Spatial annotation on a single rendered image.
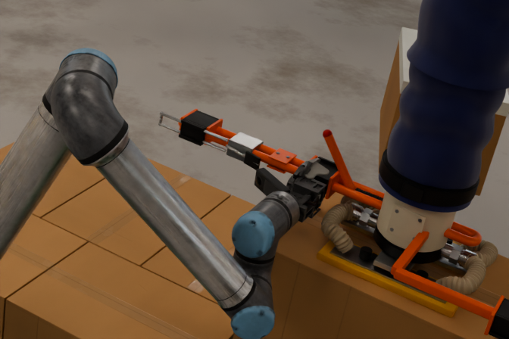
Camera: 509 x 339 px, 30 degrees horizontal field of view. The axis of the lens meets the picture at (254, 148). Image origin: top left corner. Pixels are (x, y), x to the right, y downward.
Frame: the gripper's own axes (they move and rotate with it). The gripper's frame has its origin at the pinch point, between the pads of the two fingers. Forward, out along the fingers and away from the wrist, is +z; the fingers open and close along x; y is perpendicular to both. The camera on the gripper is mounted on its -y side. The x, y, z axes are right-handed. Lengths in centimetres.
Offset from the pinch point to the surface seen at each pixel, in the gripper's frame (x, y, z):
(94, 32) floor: -121, -258, 275
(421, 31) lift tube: 45.4, 18.7, -6.2
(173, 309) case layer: -67, -36, 9
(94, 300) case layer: -67, -56, -2
